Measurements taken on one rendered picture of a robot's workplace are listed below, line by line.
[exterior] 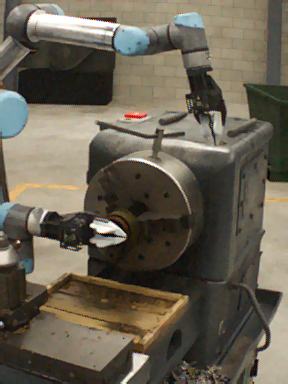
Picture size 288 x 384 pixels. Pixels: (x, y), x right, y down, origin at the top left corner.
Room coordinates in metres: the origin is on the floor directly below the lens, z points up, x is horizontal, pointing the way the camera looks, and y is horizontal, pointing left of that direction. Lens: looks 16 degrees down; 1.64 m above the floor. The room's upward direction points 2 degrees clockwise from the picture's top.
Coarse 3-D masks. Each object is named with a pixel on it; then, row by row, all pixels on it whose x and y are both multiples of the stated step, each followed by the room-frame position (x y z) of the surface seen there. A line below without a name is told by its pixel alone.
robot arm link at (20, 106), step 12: (0, 96) 1.54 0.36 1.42; (12, 96) 1.55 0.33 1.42; (0, 108) 1.53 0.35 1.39; (12, 108) 1.55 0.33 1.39; (24, 108) 1.57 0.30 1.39; (0, 120) 1.53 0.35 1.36; (12, 120) 1.55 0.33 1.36; (24, 120) 1.57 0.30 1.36; (0, 132) 1.53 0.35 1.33; (12, 132) 1.55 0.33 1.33
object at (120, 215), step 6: (114, 210) 1.61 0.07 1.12; (120, 210) 1.60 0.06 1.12; (126, 210) 1.60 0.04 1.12; (108, 216) 1.58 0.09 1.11; (114, 216) 1.57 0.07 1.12; (120, 216) 1.57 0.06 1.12; (126, 216) 1.58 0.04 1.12; (132, 216) 1.59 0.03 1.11; (114, 222) 1.55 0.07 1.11; (120, 222) 1.55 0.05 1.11; (126, 222) 1.56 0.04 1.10; (132, 222) 1.58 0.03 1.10; (120, 228) 1.54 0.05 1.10; (126, 228) 1.55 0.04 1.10; (132, 228) 1.57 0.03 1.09; (138, 228) 1.59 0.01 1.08; (108, 234) 1.59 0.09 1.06; (114, 234) 1.61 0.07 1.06; (126, 234) 1.54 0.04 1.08; (132, 234) 1.57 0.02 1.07; (126, 240) 1.55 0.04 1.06; (132, 240) 1.59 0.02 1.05; (114, 246) 1.55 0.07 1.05
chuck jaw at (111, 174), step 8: (112, 168) 1.71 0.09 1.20; (104, 176) 1.67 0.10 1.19; (112, 176) 1.67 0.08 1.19; (104, 184) 1.67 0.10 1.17; (112, 184) 1.66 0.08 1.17; (120, 184) 1.68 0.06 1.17; (112, 192) 1.64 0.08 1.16; (120, 192) 1.66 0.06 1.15; (128, 192) 1.69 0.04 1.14; (112, 200) 1.65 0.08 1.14; (120, 200) 1.64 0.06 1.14; (128, 200) 1.67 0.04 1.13; (136, 200) 1.70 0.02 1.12; (112, 208) 1.62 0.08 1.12; (120, 208) 1.61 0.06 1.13
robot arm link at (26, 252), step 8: (8, 240) 1.61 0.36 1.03; (24, 240) 1.60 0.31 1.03; (32, 240) 1.63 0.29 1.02; (24, 248) 1.60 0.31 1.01; (32, 248) 1.62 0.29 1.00; (24, 256) 1.60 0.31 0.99; (32, 256) 1.62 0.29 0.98; (24, 264) 1.60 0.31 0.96; (32, 264) 1.62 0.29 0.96; (32, 272) 1.62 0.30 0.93
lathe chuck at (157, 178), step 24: (120, 168) 1.70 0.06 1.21; (144, 168) 1.67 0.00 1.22; (168, 168) 1.68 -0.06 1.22; (96, 192) 1.73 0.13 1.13; (144, 192) 1.67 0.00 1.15; (168, 192) 1.65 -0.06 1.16; (192, 192) 1.68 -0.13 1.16; (144, 240) 1.67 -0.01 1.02; (168, 240) 1.65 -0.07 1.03; (192, 240) 1.67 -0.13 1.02; (120, 264) 1.70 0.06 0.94; (144, 264) 1.67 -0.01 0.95; (168, 264) 1.64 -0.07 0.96
